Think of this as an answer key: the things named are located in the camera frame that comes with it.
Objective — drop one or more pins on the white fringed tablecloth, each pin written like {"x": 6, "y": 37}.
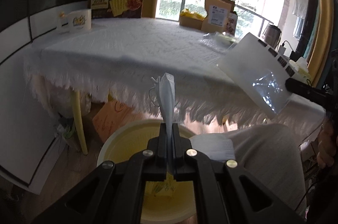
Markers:
{"x": 132, "y": 49}

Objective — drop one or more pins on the person's right hand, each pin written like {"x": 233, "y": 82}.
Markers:
{"x": 327, "y": 146}

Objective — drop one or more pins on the white charger plug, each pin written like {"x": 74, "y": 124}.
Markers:
{"x": 284, "y": 50}

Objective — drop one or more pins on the steel thermos cup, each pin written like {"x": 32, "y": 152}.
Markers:
{"x": 272, "y": 34}

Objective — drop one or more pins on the white and clear plastic bag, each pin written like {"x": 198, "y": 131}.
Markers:
{"x": 256, "y": 76}

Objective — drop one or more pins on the small open cardboard box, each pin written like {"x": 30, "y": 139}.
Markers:
{"x": 191, "y": 19}

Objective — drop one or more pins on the yellow plastic waste bin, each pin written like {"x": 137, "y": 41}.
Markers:
{"x": 124, "y": 150}

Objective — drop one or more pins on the yellow table leg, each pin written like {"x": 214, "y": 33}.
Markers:
{"x": 79, "y": 123}

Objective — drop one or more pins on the balcony glass railing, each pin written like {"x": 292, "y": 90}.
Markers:
{"x": 184, "y": 2}

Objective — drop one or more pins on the person's leg in beige pants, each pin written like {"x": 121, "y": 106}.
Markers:
{"x": 269, "y": 160}

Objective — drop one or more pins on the orange cardboard box under table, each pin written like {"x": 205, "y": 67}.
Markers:
{"x": 111, "y": 118}

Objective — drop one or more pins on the kraft paper pouch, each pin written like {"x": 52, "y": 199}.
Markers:
{"x": 217, "y": 14}

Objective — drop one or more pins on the black and white wardrobe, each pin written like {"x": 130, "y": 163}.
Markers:
{"x": 31, "y": 28}

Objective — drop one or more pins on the white cartoon mug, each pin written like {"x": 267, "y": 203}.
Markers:
{"x": 76, "y": 20}

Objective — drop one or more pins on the white paper sheet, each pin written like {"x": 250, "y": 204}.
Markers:
{"x": 215, "y": 147}

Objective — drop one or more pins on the white face mask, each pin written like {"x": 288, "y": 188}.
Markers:
{"x": 167, "y": 97}

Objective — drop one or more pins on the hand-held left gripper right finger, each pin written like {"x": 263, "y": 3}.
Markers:
{"x": 179, "y": 144}

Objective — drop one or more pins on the clear plastic wrapper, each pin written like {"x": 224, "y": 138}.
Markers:
{"x": 217, "y": 40}

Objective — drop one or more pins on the hanging grey cloth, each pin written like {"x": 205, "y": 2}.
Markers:
{"x": 299, "y": 15}

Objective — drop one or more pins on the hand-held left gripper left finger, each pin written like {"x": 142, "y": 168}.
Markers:
{"x": 162, "y": 144}

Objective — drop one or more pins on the yellow tissue box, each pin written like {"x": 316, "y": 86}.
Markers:
{"x": 301, "y": 67}

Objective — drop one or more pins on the small brown printed box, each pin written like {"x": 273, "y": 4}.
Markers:
{"x": 231, "y": 24}

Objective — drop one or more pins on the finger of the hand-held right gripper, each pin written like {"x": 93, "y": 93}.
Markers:
{"x": 303, "y": 90}

